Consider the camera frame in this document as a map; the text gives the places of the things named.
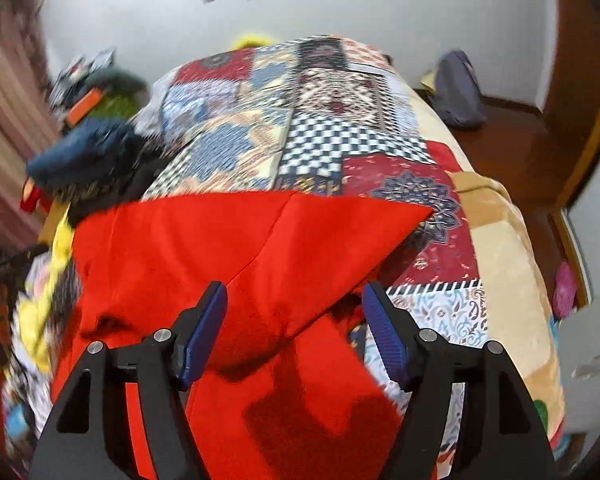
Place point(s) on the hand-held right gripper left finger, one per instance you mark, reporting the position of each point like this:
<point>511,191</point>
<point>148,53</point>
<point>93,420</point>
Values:
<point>202,337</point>

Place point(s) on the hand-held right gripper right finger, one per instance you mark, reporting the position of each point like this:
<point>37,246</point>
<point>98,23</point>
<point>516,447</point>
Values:
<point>385,340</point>

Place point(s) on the red zip jacket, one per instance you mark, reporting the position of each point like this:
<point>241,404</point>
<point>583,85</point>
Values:
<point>180,245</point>

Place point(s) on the beige fleece blanket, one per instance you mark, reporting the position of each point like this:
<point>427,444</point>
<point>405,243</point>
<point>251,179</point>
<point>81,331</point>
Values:
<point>510,260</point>

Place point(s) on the dark cloth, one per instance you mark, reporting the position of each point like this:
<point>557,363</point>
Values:
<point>130,187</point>

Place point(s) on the yellow cloth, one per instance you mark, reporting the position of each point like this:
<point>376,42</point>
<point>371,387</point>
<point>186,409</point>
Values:
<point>55,260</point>

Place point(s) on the pink bag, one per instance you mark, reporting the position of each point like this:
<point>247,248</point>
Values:
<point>565,290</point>

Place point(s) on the light grey plastic panel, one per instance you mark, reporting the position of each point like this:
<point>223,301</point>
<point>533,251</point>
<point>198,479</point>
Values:
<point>582,370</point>

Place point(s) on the blue denim garment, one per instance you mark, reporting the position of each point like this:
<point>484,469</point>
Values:
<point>90,152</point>

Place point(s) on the red plush toy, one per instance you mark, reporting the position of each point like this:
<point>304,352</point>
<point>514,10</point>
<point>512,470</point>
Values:
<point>32,195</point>

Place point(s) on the patchwork printed blanket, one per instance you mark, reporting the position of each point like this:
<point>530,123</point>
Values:
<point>320,125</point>

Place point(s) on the orange box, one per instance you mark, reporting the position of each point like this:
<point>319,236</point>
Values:
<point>84,106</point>

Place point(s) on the grey backpack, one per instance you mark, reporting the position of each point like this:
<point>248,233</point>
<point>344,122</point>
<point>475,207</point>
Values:
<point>460,90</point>

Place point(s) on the striped brown curtain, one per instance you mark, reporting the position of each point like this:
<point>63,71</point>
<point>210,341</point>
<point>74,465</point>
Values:
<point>7,125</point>

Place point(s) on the pile of assorted clutter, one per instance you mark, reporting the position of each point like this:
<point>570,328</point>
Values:
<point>80,72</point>

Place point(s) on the yellow plastic object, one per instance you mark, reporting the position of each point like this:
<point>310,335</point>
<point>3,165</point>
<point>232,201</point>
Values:
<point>252,41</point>

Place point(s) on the brown wooden door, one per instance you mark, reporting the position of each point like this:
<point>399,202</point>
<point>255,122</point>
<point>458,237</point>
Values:
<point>580,85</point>

